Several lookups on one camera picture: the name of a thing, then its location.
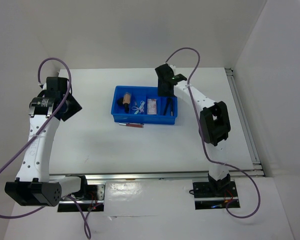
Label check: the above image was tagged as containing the black makeup brush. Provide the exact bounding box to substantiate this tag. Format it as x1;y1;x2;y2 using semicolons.
163;97;171;116

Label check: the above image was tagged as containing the clear packet with print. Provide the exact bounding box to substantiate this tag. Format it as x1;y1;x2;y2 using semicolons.
147;98;157;115

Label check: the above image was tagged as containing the purple eyelash curler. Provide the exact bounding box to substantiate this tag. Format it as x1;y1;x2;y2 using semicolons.
131;100;145;113

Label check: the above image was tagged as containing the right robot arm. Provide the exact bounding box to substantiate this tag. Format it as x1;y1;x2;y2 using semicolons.
155;63;231;196

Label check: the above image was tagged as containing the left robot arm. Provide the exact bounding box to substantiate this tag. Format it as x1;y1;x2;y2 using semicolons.
4;77;89;207

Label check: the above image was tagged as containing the blue compartment tray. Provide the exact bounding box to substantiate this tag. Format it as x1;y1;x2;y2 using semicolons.
111;85;178;125

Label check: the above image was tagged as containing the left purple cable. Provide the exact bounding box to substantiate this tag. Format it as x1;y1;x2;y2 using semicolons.
0;57;101;240

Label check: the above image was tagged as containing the purple cable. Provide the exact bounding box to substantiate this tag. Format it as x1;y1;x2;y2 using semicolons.
165;47;262;219
0;57;101;240

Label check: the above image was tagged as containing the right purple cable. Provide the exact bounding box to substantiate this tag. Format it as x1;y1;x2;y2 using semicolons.
165;47;262;219

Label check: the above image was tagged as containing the aluminium rail front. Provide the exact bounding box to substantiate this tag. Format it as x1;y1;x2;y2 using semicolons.
64;170;263;183

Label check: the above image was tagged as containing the aluminium rail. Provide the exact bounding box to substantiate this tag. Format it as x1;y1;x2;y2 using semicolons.
224;68;265;177
64;170;263;183

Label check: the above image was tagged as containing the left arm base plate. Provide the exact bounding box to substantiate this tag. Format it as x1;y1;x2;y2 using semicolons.
57;183;106;213

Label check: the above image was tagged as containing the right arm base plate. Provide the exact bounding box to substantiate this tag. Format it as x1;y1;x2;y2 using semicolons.
188;181;241;210

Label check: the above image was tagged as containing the aluminium rail right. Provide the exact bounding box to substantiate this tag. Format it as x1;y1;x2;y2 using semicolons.
224;68;265;177

